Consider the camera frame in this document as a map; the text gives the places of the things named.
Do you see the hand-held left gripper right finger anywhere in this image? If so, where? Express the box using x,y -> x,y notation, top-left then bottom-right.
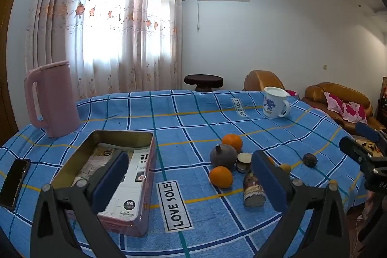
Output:
251,150 -> 351,258

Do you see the pink metal tin box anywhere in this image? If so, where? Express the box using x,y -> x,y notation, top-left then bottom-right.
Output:
51,129 -> 157,237

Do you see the wooden door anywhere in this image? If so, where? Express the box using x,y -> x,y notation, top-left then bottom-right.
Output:
0,0 -> 26,138

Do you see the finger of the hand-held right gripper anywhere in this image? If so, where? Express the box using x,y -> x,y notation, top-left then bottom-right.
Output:
355,122 -> 387,151
339,136 -> 382,177

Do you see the blue plaid tablecloth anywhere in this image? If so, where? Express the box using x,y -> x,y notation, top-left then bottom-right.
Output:
0,89 -> 372,258

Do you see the pink plastic pitcher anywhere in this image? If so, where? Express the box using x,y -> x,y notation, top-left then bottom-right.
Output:
24,60 -> 82,138

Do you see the dark round stool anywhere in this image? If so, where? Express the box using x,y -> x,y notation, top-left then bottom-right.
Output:
184,74 -> 223,92

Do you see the pink floral cushion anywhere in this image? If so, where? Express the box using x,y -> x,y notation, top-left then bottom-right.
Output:
323,92 -> 368,124

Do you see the small jar with lid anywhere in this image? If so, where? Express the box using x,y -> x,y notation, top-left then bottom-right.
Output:
236,152 -> 253,174

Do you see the black smartphone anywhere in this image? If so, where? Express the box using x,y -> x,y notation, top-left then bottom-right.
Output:
0,158 -> 31,211

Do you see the brown leather sofa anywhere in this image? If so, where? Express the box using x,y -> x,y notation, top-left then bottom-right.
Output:
302,82 -> 378,134

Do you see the white mug with blue print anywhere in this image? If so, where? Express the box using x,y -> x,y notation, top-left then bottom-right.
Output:
262,86 -> 291,119

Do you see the printed paper sheet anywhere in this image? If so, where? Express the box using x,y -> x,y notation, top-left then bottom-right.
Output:
73,141 -> 152,221

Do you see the sheer floral curtain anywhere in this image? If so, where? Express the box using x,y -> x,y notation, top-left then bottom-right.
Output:
26,0 -> 186,101

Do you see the round purple fruit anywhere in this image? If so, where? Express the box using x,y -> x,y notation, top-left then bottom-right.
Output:
210,144 -> 238,171

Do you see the dark passion fruit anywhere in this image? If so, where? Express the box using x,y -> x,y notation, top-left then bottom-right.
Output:
303,153 -> 318,168

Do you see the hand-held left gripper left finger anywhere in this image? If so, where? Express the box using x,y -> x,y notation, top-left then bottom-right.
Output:
30,151 -> 130,258

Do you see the brown leather armchair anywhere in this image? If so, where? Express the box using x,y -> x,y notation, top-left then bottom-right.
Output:
243,70 -> 300,100

